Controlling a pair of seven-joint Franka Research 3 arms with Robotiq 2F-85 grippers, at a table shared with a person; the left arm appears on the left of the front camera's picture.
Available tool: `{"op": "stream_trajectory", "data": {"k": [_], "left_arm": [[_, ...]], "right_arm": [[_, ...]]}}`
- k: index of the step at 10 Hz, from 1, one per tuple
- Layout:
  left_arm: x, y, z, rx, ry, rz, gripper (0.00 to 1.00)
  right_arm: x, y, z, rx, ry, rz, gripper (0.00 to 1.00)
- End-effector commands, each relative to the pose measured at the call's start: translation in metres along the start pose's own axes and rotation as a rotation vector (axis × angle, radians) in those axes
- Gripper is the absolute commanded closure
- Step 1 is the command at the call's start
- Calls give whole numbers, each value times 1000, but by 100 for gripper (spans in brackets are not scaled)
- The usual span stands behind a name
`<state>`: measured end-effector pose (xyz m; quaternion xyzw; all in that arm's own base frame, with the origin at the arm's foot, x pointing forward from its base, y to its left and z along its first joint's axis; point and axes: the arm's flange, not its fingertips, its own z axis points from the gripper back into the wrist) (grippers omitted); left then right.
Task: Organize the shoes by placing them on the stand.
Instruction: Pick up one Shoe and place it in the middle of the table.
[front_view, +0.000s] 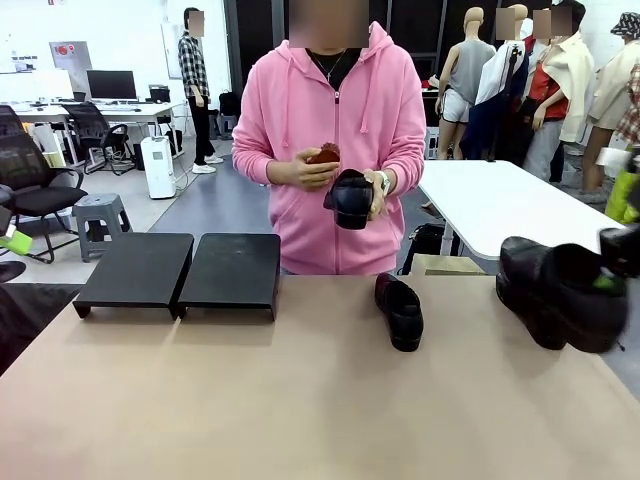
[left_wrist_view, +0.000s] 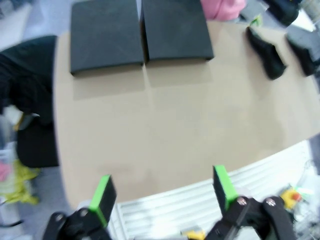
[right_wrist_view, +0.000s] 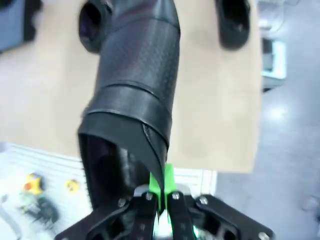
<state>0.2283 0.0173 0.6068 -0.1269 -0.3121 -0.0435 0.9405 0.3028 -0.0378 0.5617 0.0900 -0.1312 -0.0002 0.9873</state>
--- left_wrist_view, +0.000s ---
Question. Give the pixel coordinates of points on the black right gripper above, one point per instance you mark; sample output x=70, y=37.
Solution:
x=282, y=10

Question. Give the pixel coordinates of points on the black-green left gripper left finger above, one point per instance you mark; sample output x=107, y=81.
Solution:
x=102, y=200

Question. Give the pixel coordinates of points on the black-green left gripper right finger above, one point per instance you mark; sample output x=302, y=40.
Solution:
x=223, y=190

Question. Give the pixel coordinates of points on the black leather buckle shoe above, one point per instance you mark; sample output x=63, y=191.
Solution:
x=302, y=55
x=265, y=55

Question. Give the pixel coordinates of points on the white ribbed robot base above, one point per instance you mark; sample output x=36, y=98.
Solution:
x=175, y=207

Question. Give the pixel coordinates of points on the black low shoe stand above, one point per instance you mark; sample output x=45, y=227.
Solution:
x=175, y=30
x=105, y=35

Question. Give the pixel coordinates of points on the person in pink hoodie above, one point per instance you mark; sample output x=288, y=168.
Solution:
x=220, y=8

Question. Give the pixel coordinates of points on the yellow emergency stop button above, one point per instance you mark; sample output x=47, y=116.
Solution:
x=287, y=197

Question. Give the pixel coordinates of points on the yellow cloth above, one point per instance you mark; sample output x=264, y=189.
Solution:
x=22, y=180

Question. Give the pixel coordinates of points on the pink cloth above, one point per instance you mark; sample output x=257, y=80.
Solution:
x=3, y=171

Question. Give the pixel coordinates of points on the black fabric chair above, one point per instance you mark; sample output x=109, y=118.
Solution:
x=27, y=75

